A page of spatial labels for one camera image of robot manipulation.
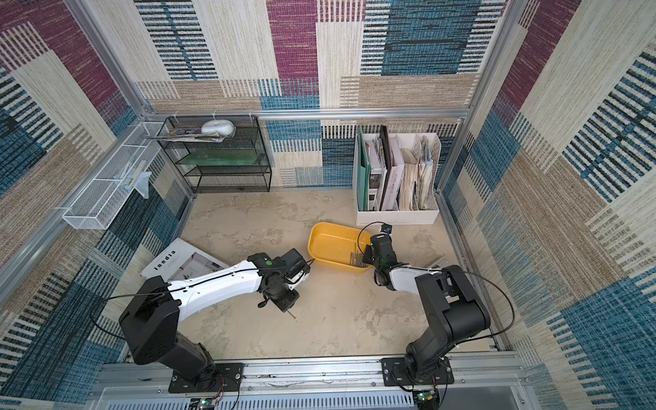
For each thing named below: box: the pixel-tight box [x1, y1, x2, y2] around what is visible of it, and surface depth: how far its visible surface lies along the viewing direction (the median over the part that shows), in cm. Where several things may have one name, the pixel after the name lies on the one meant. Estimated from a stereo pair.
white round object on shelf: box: [200, 119, 235, 137], surface depth 91 cm
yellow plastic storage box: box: [307, 222, 373, 274], surface depth 101 cm
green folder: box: [356, 125, 373, 212], surface depth 92 cm
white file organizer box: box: [352, 124, 442, 227], surface depth 102 cm
